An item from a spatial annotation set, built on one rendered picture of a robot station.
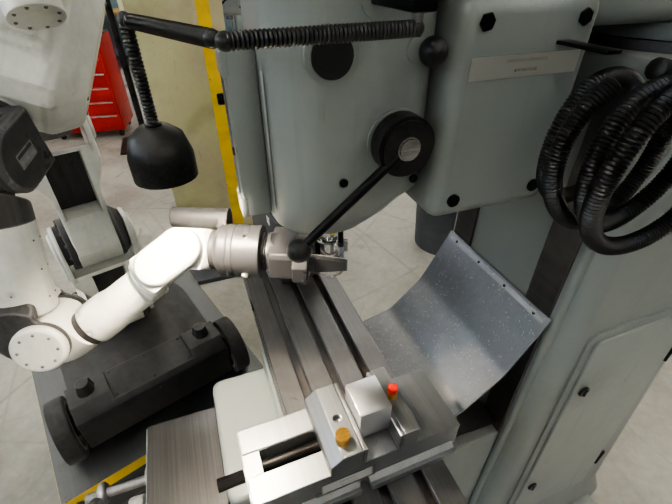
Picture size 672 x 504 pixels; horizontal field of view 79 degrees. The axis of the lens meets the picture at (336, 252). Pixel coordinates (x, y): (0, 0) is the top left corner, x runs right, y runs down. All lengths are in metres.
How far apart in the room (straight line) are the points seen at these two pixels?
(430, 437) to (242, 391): 0.45
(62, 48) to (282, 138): 0.40
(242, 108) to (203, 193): 1.99
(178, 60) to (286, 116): 1.82
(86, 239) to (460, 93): 0.98
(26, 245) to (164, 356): 0.80
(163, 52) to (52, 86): 1.54
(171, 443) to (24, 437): 1.27
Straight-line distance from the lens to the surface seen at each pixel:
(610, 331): 0.92
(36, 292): 0.76
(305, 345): 0.91
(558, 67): 0.58
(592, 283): 0.79
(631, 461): 2.17
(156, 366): 1.43
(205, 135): 2.36
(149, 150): 0.48
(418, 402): 0.76
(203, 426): 1.08
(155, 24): 0.41
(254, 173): 0.54
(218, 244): 0.65
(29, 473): 2.16
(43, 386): 1.83
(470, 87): 0.50
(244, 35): 0.33
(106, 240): 1.22
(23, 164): 0.72
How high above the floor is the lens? 1.63
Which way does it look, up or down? 36 degrees down
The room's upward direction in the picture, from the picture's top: straight up
